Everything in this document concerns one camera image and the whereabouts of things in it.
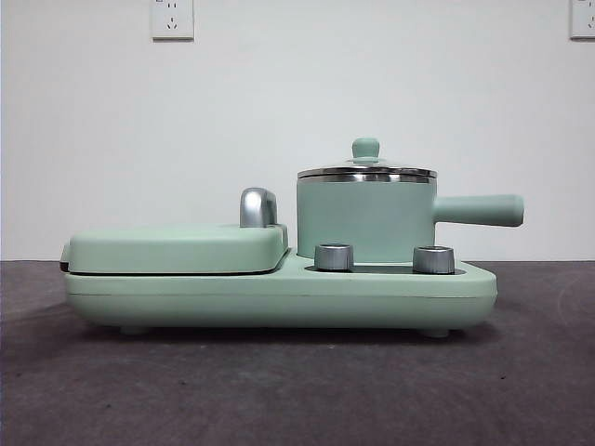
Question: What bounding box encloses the glass lid with green knob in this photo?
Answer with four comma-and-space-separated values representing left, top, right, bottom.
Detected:
296, 136, 438, 181

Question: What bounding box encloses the silver control dial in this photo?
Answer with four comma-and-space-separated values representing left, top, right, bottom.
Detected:
313, 242, 354, 271
412, 244, 456, 274

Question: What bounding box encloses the mint green breakfast machine base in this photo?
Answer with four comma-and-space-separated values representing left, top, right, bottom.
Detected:
62, 248, 497, 336

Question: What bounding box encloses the mint green griddle cover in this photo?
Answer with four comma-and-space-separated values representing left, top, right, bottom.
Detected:
59, 221, 292, 275

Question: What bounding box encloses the chrome cover handle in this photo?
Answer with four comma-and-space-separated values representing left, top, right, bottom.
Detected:
238, 186, 280, 229

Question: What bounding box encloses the mint green pot with handle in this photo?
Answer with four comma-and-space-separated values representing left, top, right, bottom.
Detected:
295, 174, 525, 264

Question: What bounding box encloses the white wall socket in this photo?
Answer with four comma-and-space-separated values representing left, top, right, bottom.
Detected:
569, 0, 595, 41
150, 0, 195, 41

